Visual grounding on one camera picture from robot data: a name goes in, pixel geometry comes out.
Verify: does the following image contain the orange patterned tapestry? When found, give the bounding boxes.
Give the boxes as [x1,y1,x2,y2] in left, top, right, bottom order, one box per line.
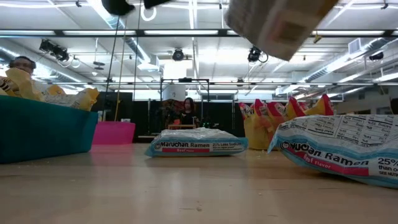
[161,99,181,125]

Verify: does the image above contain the white ceiling vent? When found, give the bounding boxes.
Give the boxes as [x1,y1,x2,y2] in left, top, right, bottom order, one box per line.
[348,37,362,54]

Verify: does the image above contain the yellow bin of ramen packets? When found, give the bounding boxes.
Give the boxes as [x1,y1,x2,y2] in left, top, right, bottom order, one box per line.
[238,98,269,147]

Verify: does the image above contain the black monitor panel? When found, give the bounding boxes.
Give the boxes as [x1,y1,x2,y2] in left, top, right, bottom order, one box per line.
[92,91,134,123]

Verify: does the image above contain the overhead LED light bar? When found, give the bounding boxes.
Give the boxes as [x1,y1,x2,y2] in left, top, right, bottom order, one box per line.
[0,29,398,38]

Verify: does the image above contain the black track light cluster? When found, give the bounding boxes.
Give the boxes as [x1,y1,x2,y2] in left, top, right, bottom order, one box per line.
[39,39,71,63]

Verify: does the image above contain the black partition screen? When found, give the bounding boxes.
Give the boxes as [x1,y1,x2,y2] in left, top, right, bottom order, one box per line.
[133,101,245,138]

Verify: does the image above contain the round black spotlight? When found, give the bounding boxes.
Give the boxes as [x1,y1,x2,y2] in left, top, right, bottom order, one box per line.
[172,48,185,62]

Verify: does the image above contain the small wooden table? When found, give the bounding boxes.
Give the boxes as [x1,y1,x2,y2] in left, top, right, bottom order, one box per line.
[167,124,197,131]

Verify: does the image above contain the black metal rig stand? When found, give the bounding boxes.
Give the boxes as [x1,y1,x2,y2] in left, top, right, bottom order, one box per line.
[160,77,210,138]

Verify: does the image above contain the white hanging ring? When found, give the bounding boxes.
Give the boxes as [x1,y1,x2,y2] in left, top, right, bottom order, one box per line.
[140,2,157,22]

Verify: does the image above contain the teal plastic bin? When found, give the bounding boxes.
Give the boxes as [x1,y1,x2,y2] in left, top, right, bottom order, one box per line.
[0,95,100,165]

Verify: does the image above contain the black hanging camera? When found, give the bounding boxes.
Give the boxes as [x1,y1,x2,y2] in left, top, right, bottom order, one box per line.
[248,45,269,63]

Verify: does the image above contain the red plastic bin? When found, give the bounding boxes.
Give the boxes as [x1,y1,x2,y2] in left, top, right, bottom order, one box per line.
[92,121,137,146]

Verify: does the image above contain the yellow creamy chicken ramen pack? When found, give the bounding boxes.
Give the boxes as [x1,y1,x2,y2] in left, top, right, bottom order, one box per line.
[43,87,100,112]
[0,67,46,103]
[45,83,67,96]
[224,0,340,62]

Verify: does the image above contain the person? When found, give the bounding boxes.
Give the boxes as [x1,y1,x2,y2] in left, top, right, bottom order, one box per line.
[177,97,201,127]
[8,55,37,77]

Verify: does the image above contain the blue beef ramen pack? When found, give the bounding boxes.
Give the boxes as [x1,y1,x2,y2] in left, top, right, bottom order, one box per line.
[145,127,249,158]
[267,114,398,190]

